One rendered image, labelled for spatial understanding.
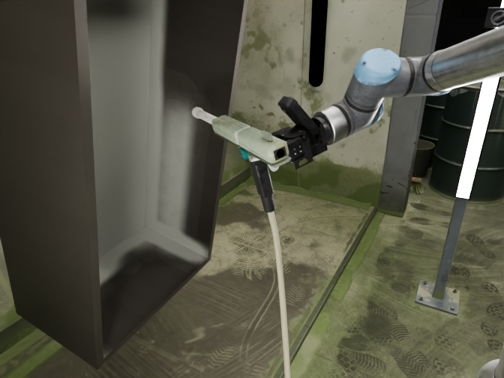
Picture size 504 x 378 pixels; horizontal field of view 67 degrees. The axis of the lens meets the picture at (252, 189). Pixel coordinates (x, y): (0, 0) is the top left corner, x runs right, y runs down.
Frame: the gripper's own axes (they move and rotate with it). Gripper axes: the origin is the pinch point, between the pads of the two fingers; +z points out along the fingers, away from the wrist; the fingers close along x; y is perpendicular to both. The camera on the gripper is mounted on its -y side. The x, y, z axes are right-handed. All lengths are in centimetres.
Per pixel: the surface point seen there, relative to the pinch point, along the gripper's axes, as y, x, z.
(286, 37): 10, 169, -123
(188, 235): 51, 61, 10
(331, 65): 32, 141, -136
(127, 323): 53, 33, 44
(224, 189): 105, 180, -48
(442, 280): 120, 21, -94
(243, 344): 105, 43, 9
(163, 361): 97, 51, 41
